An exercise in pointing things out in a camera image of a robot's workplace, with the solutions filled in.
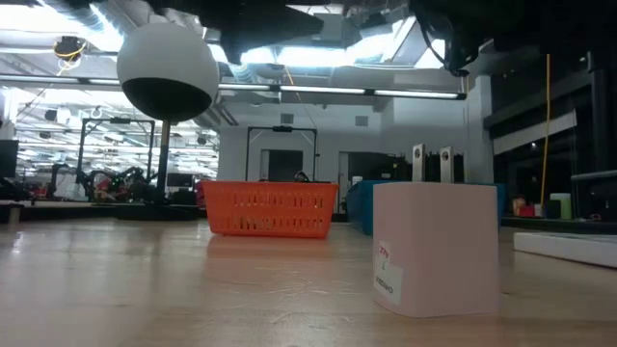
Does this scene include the white cardboard box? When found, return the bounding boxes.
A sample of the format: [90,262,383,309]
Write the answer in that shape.
[372,143,500,319]

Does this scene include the teal plastic bin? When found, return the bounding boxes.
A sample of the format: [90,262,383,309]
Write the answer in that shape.
[345,180,506,236]

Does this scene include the orange plastic basket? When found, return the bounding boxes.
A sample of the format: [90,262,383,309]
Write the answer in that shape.
[201,180,340,240]

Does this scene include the long ceiling light bar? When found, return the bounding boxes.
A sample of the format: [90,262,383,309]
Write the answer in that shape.
[217,83,468,101]

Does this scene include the red background object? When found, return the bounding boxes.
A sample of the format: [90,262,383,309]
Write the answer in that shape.
[513,195,537,218]

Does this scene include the green white container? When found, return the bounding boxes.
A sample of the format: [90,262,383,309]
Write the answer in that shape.
[549,192,573,221]

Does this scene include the black ceiling dome device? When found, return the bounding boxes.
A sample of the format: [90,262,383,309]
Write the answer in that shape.
[52,36,88,64]

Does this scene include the black background monitor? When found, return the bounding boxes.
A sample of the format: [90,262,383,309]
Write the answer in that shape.
[0,139,19,178]

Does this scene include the black background rig frame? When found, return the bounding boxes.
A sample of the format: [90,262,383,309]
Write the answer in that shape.
[245,124,319,182]
[78,117,156,187]

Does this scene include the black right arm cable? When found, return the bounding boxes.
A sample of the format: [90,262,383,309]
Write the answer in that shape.
[417,9,483,78]

